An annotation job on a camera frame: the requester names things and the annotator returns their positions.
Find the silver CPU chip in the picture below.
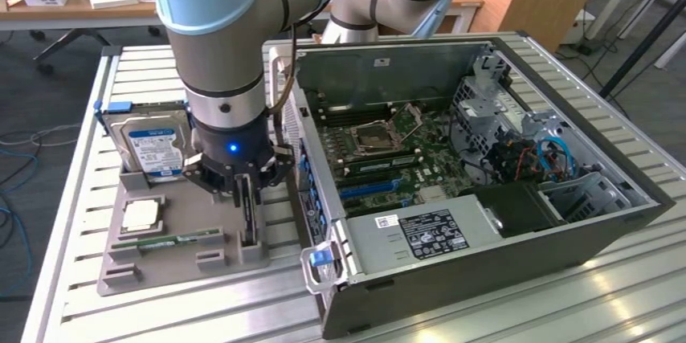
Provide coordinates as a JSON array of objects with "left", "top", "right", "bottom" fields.
[{"left": 118, "top": 198, "right": 166, "bottom": 235}]

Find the black expansion card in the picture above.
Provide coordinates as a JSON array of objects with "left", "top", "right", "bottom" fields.
[{"left": 235, "top": 173, "right": 259, "bottom": 248}]

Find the silver slotted disk bay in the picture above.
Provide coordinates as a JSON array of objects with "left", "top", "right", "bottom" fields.
[{"left": 538, "top": 170, "right": 637, "bottom": 226}]

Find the red disk wire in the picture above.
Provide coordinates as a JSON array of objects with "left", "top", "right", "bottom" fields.
[{"left": 514, "top": 148, "right": 541, "bottom": 182}]

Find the metal CPU socket cover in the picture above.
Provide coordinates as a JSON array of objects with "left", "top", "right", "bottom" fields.
[{"left": 390, "top": 100, "right": 430, "bottom": 141}]

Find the blue expansion slot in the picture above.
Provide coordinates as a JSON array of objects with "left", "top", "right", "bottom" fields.
[{"left": 338, "top": 180, "right": 406, "bottom": 201}]

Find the grey parts rack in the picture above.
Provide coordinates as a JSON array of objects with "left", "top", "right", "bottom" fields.
[{"left": 95, "top": 169, "right": 274, "bottom": 298}]

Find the dark grey open PC case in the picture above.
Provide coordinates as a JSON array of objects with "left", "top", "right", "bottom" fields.
[{"left": 267, "top": 31, "right": 678, "bottom": 340}]

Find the hard disk with blue carrier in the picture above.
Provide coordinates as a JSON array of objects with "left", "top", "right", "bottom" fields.
[{"left": 94, "top": 98, "right": 195, "bottom": 183}]

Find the green motherboard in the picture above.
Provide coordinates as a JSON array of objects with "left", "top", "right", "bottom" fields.
[{"left": 314, "top": 100, "right": 484, "bottom": 219}]

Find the green RAM stick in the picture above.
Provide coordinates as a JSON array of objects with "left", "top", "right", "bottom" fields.
[
  {"left": 342, "top": 152, "right": 424, "bottom": 178},
  {"left": 110, "top": 227, "right": 222, "bottom": 251}
]

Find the silver perforated disk bay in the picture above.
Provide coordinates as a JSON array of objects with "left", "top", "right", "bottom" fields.
[{"left": 449, "top": 43, "right": 536, "bottom": 129}]

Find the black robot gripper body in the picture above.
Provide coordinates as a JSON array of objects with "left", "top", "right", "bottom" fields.
[{"left": 190, "top": 118, "right": 279, "bottom": 178}]

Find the CPU socket with metal frame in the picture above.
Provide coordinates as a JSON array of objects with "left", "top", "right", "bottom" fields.
[{"left": 348, "top": 121, "right": 401, "bottom": 151}]

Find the black stand pole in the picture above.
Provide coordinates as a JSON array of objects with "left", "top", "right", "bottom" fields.
[{"left": 598, "top": 0, "right": 686, "bottom": 99}]

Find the black office chair base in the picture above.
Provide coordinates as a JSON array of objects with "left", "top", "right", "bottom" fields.
[{"left": 30, "top": 27, "right": 162, "bottom": 75}]

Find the blue floor cable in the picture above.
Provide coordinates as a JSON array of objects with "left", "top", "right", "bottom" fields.
[{"left": 0, "top": 149, "right": 41, "bottom": 300}]

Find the blue disk wire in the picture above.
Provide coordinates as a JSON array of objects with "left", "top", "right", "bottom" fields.
[{"left": 536, "top": 137, "right": 580, "bottom": 183}]

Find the silver power supply unit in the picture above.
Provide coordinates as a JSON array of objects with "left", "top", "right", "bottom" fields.
[{"left": 341, "top": 193, "right": 505, "bottom": 276}]

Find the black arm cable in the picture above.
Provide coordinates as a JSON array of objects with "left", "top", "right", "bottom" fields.
[{"left": 267, "top": 17, "right": 302, "bottom": 119}]

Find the wooden desk with white frame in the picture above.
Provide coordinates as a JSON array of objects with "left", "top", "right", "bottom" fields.
[{"left": 0, "top": 0, "right": 486, "bottom": 43}]

